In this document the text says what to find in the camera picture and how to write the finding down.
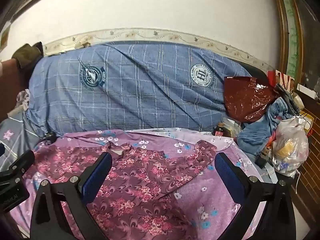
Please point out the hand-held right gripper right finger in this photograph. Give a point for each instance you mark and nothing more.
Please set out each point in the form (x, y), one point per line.
(230, 177)

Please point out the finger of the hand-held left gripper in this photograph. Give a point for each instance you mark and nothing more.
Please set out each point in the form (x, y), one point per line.
(22, 160)

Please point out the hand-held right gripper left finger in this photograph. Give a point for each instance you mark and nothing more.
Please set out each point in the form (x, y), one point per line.
(97, 177)

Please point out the maroon floral shirt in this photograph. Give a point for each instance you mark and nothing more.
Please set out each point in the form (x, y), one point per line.
(140, 187)

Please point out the purple floral blanket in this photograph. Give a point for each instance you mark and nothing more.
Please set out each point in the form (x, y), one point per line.
(200, 187)

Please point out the dark bottle with red label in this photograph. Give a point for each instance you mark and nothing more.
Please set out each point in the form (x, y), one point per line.
(219, 130)

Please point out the clear plastic packet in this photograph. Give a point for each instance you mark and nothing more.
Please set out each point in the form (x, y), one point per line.
(232, 127)

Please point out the blue denim garment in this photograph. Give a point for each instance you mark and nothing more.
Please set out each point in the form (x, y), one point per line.
(257, 132)

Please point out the pale lilac cloth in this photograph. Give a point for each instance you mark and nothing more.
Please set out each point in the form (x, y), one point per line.
(23, 98)

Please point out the clear plastic bag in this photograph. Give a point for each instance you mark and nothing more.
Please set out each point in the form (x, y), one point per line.
(290, 145)

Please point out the brown wooden headboard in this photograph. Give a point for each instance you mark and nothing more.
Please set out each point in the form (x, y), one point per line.
(10, 90)

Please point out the dark red plastic bag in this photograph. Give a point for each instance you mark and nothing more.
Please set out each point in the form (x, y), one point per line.
(245, 100)

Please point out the blue plaid quilt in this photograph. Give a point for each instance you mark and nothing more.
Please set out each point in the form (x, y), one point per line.
(140, 87)

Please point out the olive green cloth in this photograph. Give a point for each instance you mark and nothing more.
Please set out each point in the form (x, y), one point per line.
(27, 53)

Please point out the red gift bag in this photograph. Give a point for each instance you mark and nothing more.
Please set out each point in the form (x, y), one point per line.
(281, 78)

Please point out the white cardboard box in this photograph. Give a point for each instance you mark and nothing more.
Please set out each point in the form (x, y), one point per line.
(308, 90)

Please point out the wooden framed panel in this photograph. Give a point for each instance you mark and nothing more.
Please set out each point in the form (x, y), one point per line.
(283, 30)

